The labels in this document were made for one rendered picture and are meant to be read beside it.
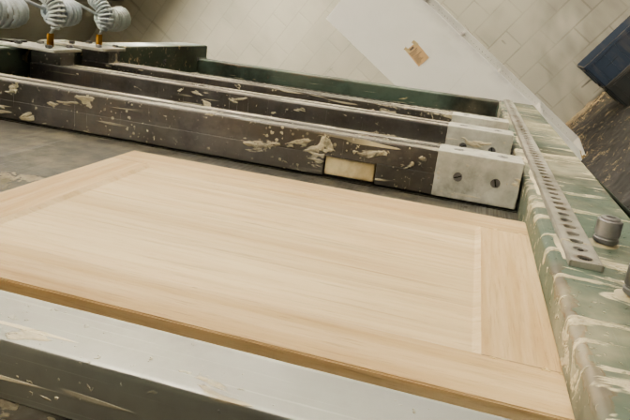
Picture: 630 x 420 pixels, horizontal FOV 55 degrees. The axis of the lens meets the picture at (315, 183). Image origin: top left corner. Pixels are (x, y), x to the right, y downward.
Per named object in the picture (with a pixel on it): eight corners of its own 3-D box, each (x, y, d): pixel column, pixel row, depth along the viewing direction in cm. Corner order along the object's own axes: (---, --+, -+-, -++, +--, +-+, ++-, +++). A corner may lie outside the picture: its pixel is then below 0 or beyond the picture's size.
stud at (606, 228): (619, 249, 61) (626, 222, 61) (593, 245, 62) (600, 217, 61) (614, 242, 64) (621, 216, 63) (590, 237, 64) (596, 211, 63)
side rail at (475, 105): (492, 134, 206) (499, 102, 203) (196, 88, 230) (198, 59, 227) (492, 130, 214) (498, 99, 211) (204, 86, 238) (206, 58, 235)
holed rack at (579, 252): (603, 272, 54) (605, 266, 54) (568, 265, 55) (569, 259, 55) (512, 101, 210) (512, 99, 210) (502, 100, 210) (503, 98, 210)
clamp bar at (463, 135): (507, 172, 115) (533, 45, 109) (-17, 85, 141) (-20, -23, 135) (504, 163, 125) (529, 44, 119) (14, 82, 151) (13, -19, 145)
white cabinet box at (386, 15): (586, 157, 426) (377, -45, 432) (522, 209, 451) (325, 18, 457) (579, 138, 481) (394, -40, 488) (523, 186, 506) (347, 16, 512)
